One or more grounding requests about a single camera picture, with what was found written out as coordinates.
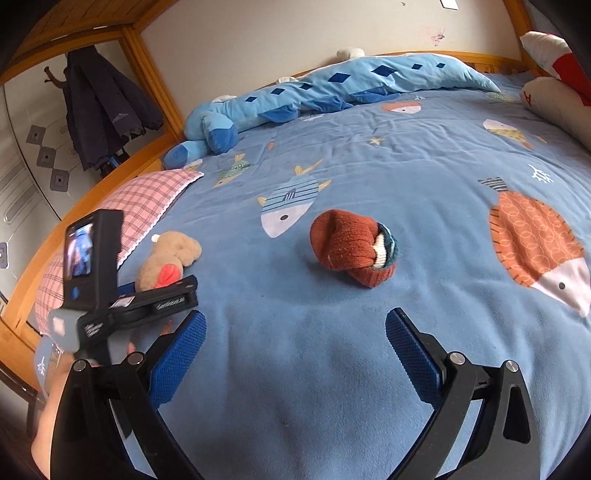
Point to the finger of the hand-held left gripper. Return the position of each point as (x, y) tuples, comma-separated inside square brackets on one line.
[(171, 297)]

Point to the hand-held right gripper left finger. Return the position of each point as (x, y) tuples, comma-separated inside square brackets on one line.
[(180, 350)]

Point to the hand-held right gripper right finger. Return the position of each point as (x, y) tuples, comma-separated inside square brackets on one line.
[(411, 346)]

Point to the rust brown sock ball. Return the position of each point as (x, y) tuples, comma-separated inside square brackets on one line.
[(346, 240)]

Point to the person's left forearm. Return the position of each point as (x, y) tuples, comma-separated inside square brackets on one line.
[(46, 424)]

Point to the person's left hand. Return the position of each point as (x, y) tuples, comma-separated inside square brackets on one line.
[(129, 348)]

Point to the brown teddy bear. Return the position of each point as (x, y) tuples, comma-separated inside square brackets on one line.
[(180, 249)]

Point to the pink plaid pillow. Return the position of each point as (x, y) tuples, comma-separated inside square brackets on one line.
[(138, 198)]

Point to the dark hanging jacket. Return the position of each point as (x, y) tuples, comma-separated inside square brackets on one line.
[(106, 106)]

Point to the blue fish print blanket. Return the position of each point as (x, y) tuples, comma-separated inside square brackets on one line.
[(415, 161)]

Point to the wooden coat hook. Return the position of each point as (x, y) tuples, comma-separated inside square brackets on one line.
[(54, 79)]

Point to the blue plush toy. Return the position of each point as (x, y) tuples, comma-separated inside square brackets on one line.
[(323, 83)]

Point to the white cushion small red mark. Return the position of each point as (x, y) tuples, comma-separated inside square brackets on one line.
[(558, 106)]

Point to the white plush toy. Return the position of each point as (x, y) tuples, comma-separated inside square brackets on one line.
[(351, 52)]

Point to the white cushion red print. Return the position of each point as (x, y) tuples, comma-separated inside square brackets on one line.
[(549, 46)]

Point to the wooden bed frame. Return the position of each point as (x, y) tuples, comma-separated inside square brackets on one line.
[(152, 69)]

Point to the white wall switch plate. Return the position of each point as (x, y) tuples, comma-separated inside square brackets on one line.
[(450, 3)]

